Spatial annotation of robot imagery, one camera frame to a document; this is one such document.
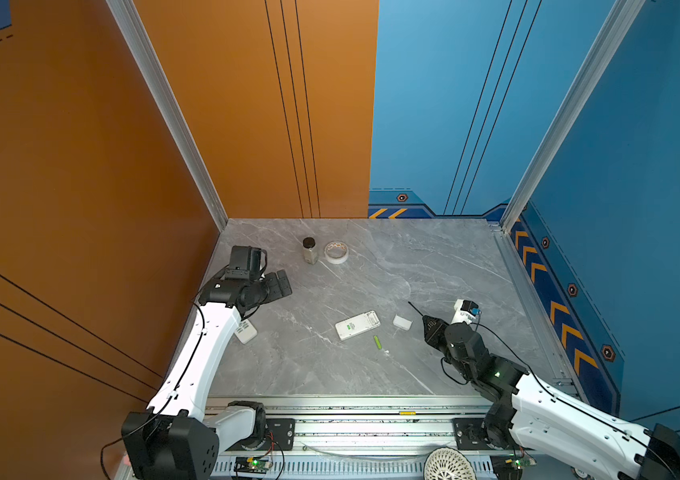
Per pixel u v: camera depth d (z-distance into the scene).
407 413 0.78
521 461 0.70
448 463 0.68
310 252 1.03
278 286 0.71
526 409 0.53
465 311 0.71
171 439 0.37
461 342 0.59
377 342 0.89
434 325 0.76
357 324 0.92
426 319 0.79
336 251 1.12
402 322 0.92
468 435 0.72
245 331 0.90
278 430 0.74
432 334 0.76
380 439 0.74
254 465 0.71
